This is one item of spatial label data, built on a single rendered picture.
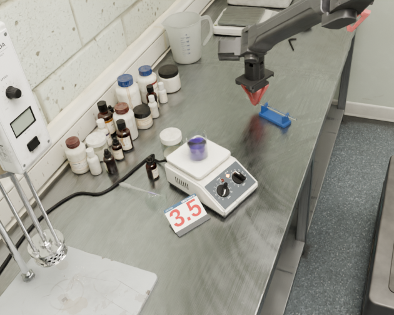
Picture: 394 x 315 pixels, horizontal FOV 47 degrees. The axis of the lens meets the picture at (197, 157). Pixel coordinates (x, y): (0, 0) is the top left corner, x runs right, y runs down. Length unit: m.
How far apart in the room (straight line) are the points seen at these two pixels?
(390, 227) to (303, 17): 0.87
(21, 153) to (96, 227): 0.49
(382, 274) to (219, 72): 0.83
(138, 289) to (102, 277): 0.09
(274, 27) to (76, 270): 0.70
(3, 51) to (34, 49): 0.61
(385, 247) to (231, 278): 0.71
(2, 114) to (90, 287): 0.49
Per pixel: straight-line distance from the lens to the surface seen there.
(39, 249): 0.90
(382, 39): 2.45
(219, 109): 1.42
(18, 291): 1.08
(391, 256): 1.56
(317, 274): 1.91
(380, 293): 1.47
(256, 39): 1.15
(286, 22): 1.04
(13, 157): 0.67
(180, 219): 1.07
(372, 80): 2.56
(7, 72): 0.64
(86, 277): 1.03
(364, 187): 2.26
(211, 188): 1.07
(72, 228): 1.15
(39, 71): 1.26
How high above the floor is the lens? 1.57
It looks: 41 degrees down
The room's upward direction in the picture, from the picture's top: 7 degrees counter-clockwise
